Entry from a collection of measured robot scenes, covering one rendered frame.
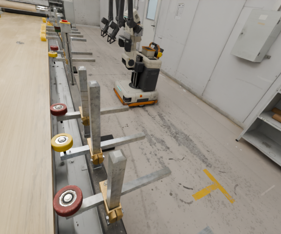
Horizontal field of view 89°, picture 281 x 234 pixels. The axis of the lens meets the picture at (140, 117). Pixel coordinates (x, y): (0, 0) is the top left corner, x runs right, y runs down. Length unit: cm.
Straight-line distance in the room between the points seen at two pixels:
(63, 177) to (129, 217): 75
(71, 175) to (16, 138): 33
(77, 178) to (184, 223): 103
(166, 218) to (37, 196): 116
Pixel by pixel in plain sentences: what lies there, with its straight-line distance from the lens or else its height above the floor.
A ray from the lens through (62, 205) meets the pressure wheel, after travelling 53.
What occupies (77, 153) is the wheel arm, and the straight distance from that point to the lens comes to 75.
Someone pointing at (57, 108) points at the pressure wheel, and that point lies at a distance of 87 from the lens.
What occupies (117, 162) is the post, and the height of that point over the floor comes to 110.
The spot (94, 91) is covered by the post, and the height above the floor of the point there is 115.
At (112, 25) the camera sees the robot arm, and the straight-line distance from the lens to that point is 200.
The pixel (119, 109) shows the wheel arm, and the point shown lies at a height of 85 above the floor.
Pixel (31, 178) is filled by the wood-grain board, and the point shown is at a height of 90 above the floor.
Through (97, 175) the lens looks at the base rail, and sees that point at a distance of 80.
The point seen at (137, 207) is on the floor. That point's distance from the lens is 150.
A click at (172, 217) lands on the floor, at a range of 155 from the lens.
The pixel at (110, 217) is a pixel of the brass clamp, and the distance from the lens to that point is 59.
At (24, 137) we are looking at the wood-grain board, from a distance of 75.
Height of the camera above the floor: 139
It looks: 36 degrees down
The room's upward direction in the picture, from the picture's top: 11 degrees clockwise
